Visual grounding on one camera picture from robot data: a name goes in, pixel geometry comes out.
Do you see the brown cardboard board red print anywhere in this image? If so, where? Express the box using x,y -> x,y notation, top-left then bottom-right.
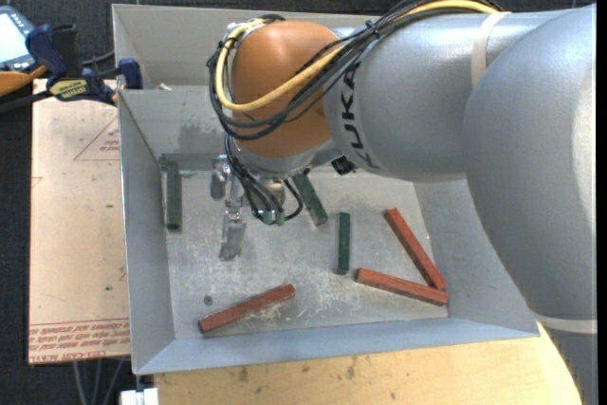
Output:
28,78 -> 132,366

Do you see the dark green flat block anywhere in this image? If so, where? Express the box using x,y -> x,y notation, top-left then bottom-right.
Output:
164,159 -> 185,232
334,212 -> 353,277
290,172 -> 330,228

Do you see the red-brown flat block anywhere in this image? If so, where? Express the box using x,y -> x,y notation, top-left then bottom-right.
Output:
196,283 -> 298,335
382,207 -> 449,292
353,267 -> 450,307

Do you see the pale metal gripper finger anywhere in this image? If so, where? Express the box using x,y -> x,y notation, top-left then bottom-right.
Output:
218,209 -> 248,263
210,169 -> 229,202

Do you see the black cylinder on white bracket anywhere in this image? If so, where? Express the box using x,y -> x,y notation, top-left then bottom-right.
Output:
330,155 -> 358,178

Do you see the grey metal bin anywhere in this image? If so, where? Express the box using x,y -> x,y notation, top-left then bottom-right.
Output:
111,3 -> 542,377

